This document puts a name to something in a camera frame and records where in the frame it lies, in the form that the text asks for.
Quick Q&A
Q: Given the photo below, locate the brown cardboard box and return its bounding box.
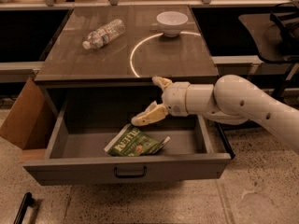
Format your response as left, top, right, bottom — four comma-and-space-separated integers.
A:
0, 77, 55, 149

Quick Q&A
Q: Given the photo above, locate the white ceramic bowl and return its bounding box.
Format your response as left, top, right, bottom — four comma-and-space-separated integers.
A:
156, 11, 188, 37

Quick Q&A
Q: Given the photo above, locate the black office chair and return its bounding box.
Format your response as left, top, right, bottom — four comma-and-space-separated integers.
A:
238, 1, 299, 100

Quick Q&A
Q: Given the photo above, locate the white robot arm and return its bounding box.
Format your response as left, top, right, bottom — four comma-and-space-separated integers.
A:
131, 75, 299, 153

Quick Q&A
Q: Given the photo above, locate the black drawer slide rail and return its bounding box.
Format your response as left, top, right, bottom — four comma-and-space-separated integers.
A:
214, 122, 235, 160

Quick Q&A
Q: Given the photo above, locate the black bar handle on floor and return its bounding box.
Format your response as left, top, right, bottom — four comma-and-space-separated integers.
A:
13, 192, 35, 224

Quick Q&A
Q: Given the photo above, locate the open grey top drawer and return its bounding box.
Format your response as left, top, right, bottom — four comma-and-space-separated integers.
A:
24, 92, 231, 185

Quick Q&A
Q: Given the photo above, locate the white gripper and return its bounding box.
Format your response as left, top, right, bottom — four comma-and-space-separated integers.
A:
131, 77, 190, 126

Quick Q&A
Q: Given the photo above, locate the grey drawer cabinet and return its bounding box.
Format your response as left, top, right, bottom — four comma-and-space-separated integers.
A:
34, 4, 221, 117

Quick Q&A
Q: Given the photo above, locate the green jalapeno chip bag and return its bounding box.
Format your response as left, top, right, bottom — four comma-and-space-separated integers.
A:
104, 124, 170, 157

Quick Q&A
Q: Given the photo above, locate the black drawer handle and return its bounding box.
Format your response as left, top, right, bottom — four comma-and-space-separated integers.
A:
114, 166, 147, 179

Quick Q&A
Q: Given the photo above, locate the clear plastic water bottle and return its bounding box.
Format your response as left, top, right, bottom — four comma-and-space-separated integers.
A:
82, 19, 125, 49

